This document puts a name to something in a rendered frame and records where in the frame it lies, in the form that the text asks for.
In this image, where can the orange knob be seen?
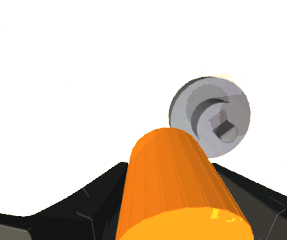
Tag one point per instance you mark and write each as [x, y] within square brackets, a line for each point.
[172, 192]

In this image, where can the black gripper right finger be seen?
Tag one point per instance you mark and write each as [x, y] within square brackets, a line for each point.
[264, 208]

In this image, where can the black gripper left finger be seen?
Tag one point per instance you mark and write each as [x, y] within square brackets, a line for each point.
[92, 213]

